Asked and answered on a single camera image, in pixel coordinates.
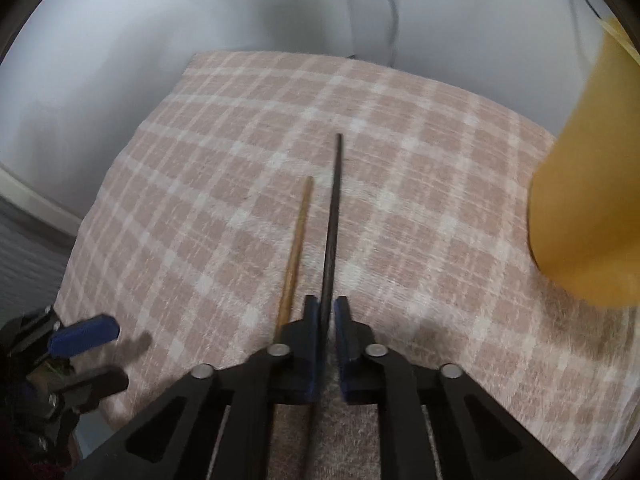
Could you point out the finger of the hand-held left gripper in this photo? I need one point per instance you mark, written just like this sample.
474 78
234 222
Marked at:
85 335
95 385

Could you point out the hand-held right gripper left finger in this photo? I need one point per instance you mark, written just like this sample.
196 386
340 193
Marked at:
312 360

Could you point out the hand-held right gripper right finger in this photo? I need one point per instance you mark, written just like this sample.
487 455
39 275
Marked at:
345 355

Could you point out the brown wooden chopstick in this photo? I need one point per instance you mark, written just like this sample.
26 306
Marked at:
295 260

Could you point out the black chopstick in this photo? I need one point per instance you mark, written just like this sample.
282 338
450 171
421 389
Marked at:
332 220

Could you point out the yellow plastic cup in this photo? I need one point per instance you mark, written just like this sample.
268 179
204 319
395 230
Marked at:
590 200

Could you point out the pink plaid cloth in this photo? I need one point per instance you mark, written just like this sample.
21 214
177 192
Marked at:
225 160

